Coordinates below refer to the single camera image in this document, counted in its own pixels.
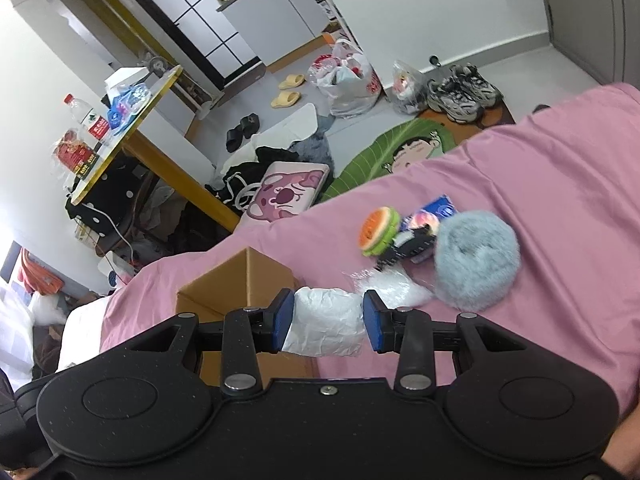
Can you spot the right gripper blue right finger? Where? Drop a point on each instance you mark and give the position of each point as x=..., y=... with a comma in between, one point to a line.
x=409, y=333

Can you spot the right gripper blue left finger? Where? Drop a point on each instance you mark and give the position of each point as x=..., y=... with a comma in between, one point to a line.
x=250, y=331

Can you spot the clear bag white filling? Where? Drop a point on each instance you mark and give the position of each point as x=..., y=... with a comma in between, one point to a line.
x=393, y=285

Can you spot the white soft roll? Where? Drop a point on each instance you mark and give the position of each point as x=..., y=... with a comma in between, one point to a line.
x=325, y=322

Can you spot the black studded soft toy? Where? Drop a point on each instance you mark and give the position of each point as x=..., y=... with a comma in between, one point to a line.
x=406, y=245

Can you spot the fluffy light blue plush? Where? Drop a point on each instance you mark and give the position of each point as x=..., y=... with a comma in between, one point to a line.
x=477, y=258

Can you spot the brown cardboard box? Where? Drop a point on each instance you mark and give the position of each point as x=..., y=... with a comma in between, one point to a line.
x=248, y=279

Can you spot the hamburger plush toy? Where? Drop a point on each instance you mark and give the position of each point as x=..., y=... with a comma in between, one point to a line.
x=378, y=230

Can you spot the blue tissue packet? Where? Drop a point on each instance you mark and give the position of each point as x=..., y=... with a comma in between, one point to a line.
x=424, y=224

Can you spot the pink bear cushion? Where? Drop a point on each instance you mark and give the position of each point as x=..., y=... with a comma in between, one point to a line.
x=287, y=190

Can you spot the black clothes pile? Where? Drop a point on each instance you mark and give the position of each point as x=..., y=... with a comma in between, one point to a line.
x=237, y=187

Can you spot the black polka dot bag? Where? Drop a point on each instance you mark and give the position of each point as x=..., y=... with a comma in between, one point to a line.
x=112, y=195

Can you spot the green leaf cartoon rug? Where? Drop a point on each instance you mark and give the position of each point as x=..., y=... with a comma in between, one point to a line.
x=394, y=150

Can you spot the black slipper left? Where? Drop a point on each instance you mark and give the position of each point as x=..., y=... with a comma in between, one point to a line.
x=234, y=139

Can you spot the black slipper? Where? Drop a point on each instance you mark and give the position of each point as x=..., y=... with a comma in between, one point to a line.
x=234, y=139
x=249, y=125

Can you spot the black slipper right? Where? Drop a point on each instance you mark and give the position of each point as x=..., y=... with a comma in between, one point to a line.
x=249, y=125

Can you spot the white floor mat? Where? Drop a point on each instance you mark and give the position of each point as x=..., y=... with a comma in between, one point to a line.
x=297, y=127

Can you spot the pink bed sheet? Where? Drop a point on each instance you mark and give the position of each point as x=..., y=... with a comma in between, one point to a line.
x=566, y=179

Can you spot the yellow round table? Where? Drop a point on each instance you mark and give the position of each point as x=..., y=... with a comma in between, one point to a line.
x=154, y=142

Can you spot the yellow slipper near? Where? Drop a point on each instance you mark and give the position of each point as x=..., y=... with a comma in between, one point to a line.
x=285, y=99

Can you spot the yellow slipper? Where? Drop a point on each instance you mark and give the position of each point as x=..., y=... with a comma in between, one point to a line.
x=285, y=99
x=292, y=81

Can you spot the grey sneaker left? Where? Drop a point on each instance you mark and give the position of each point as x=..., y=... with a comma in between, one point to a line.
x=448, y=97

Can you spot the grey sneaker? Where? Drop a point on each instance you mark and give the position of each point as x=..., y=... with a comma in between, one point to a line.
x=474, y=84
x=448, y=97

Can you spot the small clear plastic bag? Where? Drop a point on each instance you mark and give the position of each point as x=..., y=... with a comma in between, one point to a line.
x=408, y=92

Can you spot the red snack package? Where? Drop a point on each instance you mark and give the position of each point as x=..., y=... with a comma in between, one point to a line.
x=74, y=154

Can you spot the yellow slipper far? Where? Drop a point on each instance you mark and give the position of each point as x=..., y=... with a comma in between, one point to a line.
x=292, y=81

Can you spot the blue white plastic pack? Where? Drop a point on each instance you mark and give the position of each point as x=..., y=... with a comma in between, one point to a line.
x=126, y=105

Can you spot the grey sneaker right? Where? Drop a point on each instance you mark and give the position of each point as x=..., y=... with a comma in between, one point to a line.
x=474, y=84

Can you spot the white red plastic bag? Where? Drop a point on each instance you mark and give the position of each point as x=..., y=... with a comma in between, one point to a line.
x=347, y=80

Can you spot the water bottle red label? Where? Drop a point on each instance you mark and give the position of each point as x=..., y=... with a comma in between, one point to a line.
x=89, y=118

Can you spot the white tissue box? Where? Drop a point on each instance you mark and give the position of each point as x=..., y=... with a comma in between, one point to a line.
x=124, y=77

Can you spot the white kitchen cabinet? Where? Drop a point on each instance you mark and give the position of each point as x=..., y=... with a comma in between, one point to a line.
x=273, y=29

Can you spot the grey wardrobe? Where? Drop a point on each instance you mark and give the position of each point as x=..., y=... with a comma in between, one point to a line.
x=600, y=36

